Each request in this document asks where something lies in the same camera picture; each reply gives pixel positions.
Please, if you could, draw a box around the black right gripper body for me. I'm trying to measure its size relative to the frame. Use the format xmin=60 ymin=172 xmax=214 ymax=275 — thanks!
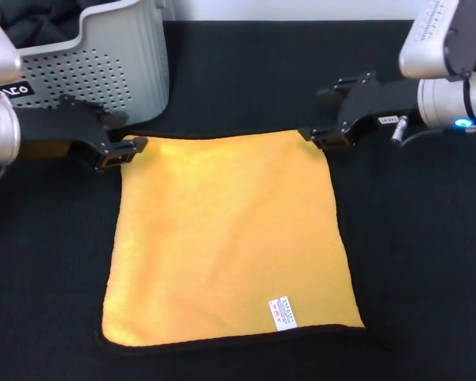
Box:
xmin=338 ymin=70 xmax=421 ymax=137

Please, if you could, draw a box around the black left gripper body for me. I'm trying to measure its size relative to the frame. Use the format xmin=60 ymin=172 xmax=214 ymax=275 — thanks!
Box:
xmin=13 ymin=94 xmax=114 ymax=175

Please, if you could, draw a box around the yellow grey towel white label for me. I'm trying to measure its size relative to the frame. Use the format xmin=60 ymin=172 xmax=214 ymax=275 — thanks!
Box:
xmin=94 ymin=129 xmax=368 ymax=352

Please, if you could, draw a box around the grey perforated storage box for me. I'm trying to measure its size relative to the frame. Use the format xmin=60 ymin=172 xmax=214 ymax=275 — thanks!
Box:
xmin=0 ymin=0 xmax=171 ymax=125

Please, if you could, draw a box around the black tablecloth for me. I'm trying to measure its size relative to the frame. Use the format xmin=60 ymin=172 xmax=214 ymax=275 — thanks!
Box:
xmin=0 ymin=18 xmax=476 ymax=381

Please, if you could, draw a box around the dark cloth pile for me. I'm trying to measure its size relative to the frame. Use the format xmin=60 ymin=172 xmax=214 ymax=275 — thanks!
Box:
xmin=0 ymin=0 xmax=120 ymax=51

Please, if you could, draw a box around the black cable silver plug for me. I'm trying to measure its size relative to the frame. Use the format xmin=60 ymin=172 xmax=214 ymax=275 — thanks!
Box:
xmin=390 ymin=117 xmax=476 ymax=148

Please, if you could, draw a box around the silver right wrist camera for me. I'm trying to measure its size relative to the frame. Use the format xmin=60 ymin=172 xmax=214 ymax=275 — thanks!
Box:
xmin=398 ymin=0 xmax=476 ymax=81

